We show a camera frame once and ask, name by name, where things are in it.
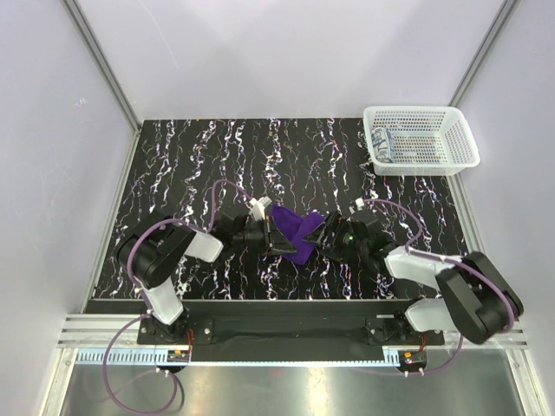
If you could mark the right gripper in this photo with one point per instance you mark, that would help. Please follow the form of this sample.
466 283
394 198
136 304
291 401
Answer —
337 224

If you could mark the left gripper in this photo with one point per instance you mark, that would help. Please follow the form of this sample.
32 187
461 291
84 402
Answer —
273 241

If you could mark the purple towel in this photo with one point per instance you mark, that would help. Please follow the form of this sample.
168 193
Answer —
296 228

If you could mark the blue white patterned towel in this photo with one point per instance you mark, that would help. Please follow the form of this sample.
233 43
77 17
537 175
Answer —
382 143

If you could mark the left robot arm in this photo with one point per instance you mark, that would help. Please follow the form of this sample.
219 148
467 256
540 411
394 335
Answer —
153 249

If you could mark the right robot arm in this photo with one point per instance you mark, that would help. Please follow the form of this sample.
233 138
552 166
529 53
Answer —
474 299

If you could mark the black marble pattern mat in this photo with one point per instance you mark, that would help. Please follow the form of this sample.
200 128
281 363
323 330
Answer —
186 168

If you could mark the white plastic basket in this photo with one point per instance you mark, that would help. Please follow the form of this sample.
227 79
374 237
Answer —
428 140

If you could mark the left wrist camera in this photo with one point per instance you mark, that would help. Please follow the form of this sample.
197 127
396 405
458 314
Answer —
258 207

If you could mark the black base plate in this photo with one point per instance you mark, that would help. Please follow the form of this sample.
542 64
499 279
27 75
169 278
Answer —
294 315

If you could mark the aluminium frame rail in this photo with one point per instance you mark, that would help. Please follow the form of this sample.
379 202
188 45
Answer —
80 331

